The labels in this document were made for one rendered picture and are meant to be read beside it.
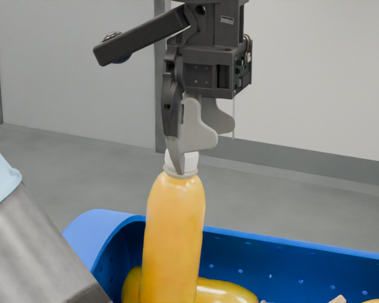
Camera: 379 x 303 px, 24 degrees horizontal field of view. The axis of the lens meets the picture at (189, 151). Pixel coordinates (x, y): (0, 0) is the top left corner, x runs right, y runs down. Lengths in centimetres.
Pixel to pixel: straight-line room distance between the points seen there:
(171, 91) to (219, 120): 10
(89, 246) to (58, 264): 51
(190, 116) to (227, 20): 11
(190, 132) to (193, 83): 6
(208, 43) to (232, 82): 5
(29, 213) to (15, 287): 5
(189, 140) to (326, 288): 32
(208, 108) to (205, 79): 7
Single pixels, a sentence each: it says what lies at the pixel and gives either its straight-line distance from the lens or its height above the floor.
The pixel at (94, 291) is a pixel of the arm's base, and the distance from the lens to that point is 57.
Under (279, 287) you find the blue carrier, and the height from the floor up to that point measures 111.
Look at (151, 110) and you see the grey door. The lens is 493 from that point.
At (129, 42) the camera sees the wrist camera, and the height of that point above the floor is 147.
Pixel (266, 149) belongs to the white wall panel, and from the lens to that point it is 471.
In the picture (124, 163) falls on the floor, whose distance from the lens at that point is 484.
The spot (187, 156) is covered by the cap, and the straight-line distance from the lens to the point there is 101.
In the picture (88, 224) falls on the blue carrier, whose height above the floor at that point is 123.
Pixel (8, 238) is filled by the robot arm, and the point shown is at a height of 145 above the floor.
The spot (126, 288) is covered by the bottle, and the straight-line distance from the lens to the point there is 116.
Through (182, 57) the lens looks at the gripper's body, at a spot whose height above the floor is 146.
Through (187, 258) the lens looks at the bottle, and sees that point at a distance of 105.
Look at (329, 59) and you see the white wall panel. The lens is 447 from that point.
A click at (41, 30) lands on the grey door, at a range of 522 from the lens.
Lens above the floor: 168
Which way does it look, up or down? 20 degrees down
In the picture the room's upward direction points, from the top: straight up
